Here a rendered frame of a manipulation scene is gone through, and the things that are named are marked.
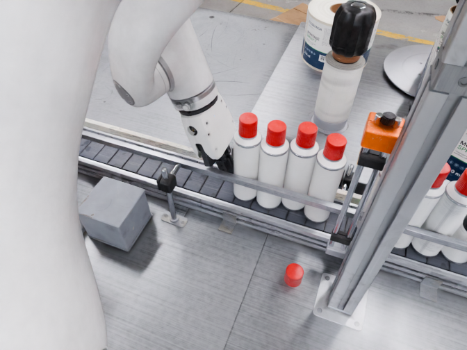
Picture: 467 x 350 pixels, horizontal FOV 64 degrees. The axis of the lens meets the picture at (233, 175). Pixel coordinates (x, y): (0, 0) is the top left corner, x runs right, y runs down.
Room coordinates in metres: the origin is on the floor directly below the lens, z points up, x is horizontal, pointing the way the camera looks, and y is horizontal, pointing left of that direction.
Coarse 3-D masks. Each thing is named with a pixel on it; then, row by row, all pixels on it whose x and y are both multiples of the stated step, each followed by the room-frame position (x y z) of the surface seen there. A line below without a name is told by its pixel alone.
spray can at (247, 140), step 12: (240, 120) 0.49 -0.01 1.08; (252, 120) 0.49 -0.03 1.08; (240, 132) 0.49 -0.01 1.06; (252, 132) 0.49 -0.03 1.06; (240, 144) 0.48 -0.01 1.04; (252, 144) 0.48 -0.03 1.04; (240, 156) 0.48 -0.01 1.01; (252, 156) 0.48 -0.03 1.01; (240, 168) 0.48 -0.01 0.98; (252, 168) 0.48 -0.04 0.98; (240, 192) 0.48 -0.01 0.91; (252, 192) 0.48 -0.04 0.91
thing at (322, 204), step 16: (112, 144) 0.57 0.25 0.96; (128, 144) 0.56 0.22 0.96; (160, 160) 0.53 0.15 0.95; (176, 160) 0.52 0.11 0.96; (224, 176) 0.48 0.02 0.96; (240, 176) 0.47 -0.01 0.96; (272, 192) 0.44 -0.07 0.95; (288, 192) 0.43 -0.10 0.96; (320, 208) 0.41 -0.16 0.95; (336, 208) 0.40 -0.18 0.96; (352, 208) 0.40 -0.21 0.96; (432, 240) 0.34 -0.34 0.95; (448, 240) 0.33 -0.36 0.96
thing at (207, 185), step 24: (96, 144) 0.65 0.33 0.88; (120, 168) 0.57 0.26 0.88; (144, 168) 0.57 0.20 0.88; (168, 168) 0.57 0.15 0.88; (216, 168) 0.57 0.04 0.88; (216, 192) 0.50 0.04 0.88; (288, 216) 0.44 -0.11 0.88; (336, 216) 0.44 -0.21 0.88; (432, 264) 0.33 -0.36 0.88; (456, 264) 0.33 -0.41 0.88
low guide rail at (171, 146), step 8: (88, 120) 0.69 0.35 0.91; (96, 128) 0.68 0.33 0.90; (104, 128) 0.67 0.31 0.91; (112, 128) 0.66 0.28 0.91; (120, 128) 0.66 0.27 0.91; (120, 136) 0.66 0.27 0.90; (128, 136) 0.65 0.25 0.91; (136, 136) 0.64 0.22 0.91; (144, 136) 0.64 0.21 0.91; (152, 144) 0.63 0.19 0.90; (160, 144) 0.62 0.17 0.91; (168, 144) 0.61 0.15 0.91; (176, 144) 0.61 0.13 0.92; (176, 152) 0.60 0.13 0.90; (184, 152) 0.60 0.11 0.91; (192, 152) 0.59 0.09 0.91; (336, 192) 0.47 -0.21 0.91; (344, 192) 0.47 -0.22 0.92; (344, 200) 0.47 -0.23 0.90; (352, 200) 0.46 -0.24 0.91
